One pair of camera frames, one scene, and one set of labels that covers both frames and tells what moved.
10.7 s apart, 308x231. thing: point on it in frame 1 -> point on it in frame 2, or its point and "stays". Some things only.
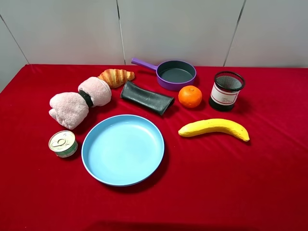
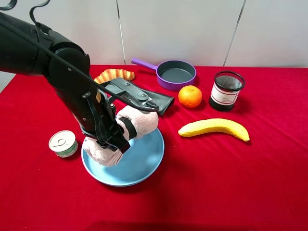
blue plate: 123,149 stays
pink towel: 71,109 -> 145,122
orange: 190,96 stays
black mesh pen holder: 227,86 stays
